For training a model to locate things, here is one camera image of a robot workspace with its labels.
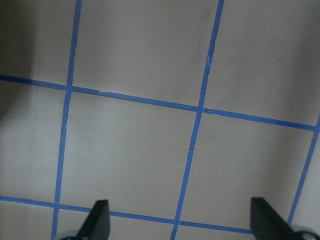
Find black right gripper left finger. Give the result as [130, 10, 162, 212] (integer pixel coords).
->
[75, 199, 111, 240]

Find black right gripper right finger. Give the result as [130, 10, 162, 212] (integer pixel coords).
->
[250, 197, 304, 240]

